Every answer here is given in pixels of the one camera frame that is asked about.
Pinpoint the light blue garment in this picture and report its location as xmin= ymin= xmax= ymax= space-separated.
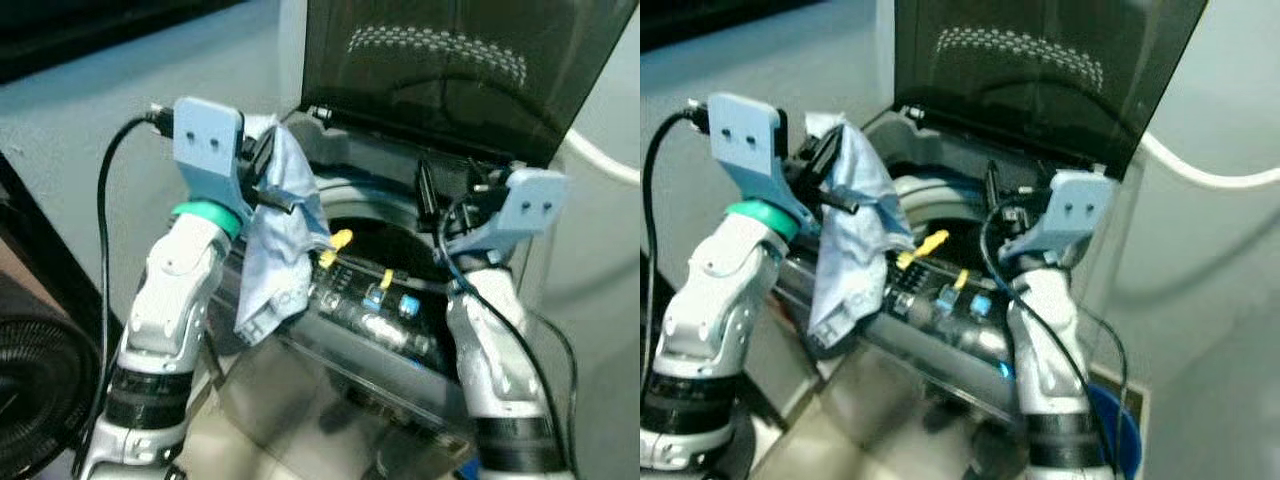
xmin=803 ymin=111 xmax=915 ymax=353
xmin=232 ymin=112 xmax=334 ymax=348

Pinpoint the grey washing machine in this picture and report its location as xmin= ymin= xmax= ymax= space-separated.
xmin=200 ymin=104 xmax=606 ymax=480
xmin=740 ymin=104 xmax=1153 ymax=480

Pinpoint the large yellow tag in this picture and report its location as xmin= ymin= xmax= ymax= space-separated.
xmin=319 ymin=229 xmax=354 ymax=270
xmin=896 ymin=229 xmax=950 ymax=270

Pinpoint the dark tinted washer lid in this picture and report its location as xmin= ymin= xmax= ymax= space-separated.
xmin=892 ymin=0 xmax=1210 ymax=183
xmin=299 ymin=0 xmax=640 ymax=171

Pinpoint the black electric fan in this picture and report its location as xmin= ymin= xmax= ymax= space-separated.
xmin=0 ymin=314 xmax=102 ymax=480

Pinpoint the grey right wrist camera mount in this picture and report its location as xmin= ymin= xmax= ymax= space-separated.
xmin=998 ymin=169 xmax=1117 ymax=265
xmin=444 ymin=167 xmax=570 ymax=258

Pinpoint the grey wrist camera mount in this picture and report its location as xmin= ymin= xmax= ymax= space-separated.
xmin=706 ymin=91 xmax=793 ymax=218
xmin=171 ymin=96 xmax=253 ymax=218
xmin=998 ymin=169 xmax=1117 ymax=265
xmin=444 ymin=167 xmax=570 ymax=258

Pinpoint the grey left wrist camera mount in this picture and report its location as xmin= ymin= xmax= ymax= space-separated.
xmin=171 ymin=96 xmax=253 ymax=218
xmin=706 ymin=91 xmax=793 ymax=218

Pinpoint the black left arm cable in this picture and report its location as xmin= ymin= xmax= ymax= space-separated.
xmin=643 ymin=99 xmax=713 ymax=406
xmin=93 ymin=106 xmax=177 ymax=446

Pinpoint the white hose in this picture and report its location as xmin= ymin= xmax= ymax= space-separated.
xmin=1138 ymin=131 xmax=1280 ymax=191
xmin=563 ymin=128 xmax=641 ymax=188

